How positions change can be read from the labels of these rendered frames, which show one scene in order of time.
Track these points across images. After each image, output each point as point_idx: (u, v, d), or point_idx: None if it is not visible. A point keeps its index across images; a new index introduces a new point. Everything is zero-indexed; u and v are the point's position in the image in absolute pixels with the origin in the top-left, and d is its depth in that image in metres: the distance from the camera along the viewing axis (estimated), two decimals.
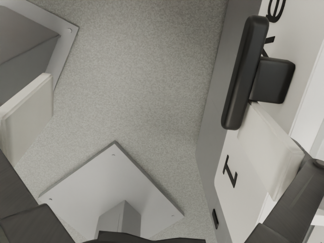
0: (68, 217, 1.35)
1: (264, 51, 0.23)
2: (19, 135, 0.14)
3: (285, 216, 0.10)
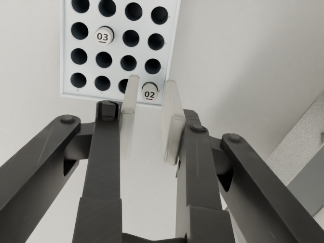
0: None
1: None
2: (133, 127, 0.17)
3: (198, 187, 0.10)
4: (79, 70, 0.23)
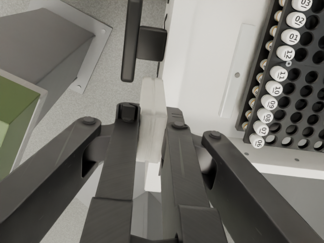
0: None
1: (164, 26, 0.30)
2: (150, 128, 0.17)
3: (184, 185, 0.10)
4: None
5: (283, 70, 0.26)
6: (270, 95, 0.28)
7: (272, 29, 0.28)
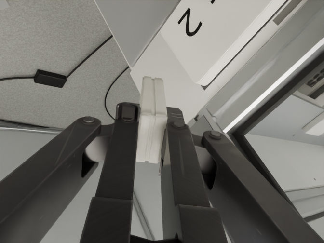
0: None
1: None
2: (150, 128, 0.17)
3: (184, 185, 0.10)
4: None
5: None
6: None
7: None
